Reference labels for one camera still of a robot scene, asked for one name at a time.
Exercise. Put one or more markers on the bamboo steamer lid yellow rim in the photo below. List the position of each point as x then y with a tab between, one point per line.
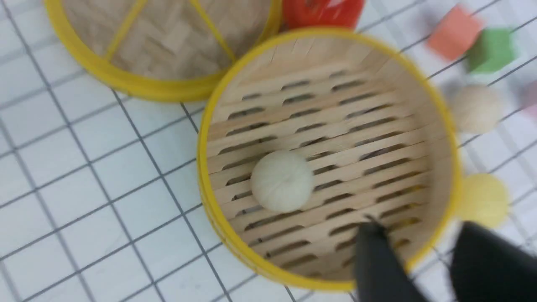
162	50

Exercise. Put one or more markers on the bamboo steamer tray yellow rim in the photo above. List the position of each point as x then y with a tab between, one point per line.
376	134

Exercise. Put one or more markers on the green cube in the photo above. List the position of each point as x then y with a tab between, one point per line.
493	50

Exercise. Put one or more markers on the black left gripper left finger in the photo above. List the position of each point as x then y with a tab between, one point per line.
379	274

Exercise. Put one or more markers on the cream bun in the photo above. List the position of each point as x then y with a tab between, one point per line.
476	109

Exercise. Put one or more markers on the orange cube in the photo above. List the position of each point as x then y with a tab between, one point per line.
455	33

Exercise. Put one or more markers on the white bun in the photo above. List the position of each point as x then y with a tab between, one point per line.
282	182

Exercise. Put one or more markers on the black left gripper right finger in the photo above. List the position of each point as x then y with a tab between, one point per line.
486	268

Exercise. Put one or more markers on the yellow bun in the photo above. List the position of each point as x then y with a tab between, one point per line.
484	199

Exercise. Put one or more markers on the red tomato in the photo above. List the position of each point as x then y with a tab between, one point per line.
316	13

